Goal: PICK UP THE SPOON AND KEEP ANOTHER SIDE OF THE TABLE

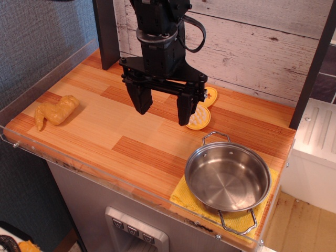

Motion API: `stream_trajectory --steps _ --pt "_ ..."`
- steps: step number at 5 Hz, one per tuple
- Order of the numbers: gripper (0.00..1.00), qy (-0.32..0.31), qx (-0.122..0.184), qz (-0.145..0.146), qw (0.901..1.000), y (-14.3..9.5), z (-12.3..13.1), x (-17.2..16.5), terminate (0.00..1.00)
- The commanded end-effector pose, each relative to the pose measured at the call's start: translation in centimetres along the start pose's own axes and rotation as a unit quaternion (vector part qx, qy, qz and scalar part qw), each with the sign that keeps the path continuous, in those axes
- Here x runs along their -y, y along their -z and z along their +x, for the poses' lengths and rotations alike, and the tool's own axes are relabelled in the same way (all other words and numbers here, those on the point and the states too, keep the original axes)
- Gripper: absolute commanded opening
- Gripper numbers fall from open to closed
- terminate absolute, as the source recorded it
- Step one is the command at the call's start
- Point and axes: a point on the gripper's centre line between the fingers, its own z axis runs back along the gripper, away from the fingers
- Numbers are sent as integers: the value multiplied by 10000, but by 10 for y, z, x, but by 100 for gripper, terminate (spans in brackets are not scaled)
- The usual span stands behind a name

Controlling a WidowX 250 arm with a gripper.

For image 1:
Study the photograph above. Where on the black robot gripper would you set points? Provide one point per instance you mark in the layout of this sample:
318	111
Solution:
163	67

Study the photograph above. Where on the orange object bottom left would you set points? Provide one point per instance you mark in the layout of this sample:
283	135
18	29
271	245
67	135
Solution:
28	246

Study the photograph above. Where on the yellow dish cloth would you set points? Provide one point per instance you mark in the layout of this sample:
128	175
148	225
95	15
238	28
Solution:
182	197

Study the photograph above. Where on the yellow brush with white bristles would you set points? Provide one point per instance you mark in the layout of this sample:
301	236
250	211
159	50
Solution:
202	116

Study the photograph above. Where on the dark post right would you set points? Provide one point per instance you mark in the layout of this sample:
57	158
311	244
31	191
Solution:
315	66

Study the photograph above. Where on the stainless steel pot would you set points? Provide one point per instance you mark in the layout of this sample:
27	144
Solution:
227	177

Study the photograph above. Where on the dark post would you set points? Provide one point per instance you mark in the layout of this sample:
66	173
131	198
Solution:
315	66
106	27

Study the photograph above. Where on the yellow toy chicken wing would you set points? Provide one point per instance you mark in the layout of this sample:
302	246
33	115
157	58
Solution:
55	113

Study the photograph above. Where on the clear acrylic table guard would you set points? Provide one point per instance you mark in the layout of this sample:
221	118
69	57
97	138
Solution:
119	158

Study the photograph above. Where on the white cabinet at right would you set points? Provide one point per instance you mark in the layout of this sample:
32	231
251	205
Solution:
309	174

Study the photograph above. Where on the dark post left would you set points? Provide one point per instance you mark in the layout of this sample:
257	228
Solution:
106	27

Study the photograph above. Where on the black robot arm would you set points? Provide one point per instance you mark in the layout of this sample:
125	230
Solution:
157	17

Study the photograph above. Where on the silver dispenser panel with buttons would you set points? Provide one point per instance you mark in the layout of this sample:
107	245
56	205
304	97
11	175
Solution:
130	234

